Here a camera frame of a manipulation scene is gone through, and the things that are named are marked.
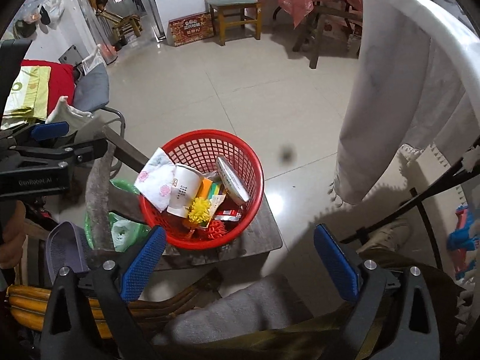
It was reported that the white floral tissue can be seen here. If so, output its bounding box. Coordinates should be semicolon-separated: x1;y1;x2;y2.
134;148;176;212

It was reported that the orange medicine box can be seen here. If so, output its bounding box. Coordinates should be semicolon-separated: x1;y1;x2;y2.
196;178;226;204

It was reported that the red plastic basket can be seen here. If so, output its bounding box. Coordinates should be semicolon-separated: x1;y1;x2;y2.
134;129;264;250

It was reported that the small paper carton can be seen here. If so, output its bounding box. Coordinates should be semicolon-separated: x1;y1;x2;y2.
216;156;250;206

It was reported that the person's left hand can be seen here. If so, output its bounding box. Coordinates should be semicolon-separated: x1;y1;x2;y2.
0;201;26;269

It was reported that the green plastic basket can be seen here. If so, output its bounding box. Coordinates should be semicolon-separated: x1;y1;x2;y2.
84;179;150;253

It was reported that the dark low stool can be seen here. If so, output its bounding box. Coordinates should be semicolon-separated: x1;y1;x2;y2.
108;129;283;271

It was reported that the red printed carton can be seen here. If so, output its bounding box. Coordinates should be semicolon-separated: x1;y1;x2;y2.
168;12;215;47

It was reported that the wooden chair grey cushion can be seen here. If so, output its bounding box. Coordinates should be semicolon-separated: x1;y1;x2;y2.
206;0;262;47

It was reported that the light blue tablecloth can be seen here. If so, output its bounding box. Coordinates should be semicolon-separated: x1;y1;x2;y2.
333;0;479;205

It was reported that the wooden bench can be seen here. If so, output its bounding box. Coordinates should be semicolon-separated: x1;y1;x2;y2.
292;2;363;69

